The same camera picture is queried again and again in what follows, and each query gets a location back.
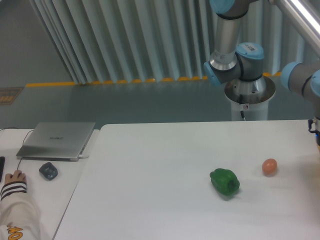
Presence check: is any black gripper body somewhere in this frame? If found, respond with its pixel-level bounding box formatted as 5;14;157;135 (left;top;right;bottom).
308;118;320;146

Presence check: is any cream sleeved forearm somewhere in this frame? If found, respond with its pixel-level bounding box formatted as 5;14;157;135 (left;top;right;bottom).
0;181;41;240

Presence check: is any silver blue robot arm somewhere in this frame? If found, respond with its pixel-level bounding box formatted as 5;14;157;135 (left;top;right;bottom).
203;0;320;139

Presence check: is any green bell pepper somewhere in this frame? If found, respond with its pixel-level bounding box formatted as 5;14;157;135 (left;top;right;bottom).
209;168;240;197

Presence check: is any person's hand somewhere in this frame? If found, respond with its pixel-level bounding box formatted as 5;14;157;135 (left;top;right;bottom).
4;170;27;185

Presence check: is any brown egg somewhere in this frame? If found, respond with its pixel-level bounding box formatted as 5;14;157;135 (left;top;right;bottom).
261;158;278;175

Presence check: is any white folding partition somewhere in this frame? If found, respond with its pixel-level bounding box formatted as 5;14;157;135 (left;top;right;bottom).
30;0;319;85

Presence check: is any silver closed laptop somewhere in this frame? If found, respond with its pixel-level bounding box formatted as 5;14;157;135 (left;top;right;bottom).
16;122;95;162

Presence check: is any black phone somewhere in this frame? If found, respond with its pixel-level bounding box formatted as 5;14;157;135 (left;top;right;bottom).
0;156;6;182

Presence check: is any black pedestal cable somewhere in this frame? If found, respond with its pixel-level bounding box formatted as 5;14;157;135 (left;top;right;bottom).
238;93;247;122

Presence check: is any grey mouse cable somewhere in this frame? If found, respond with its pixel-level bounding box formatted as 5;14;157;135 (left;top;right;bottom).
0;126;35;172

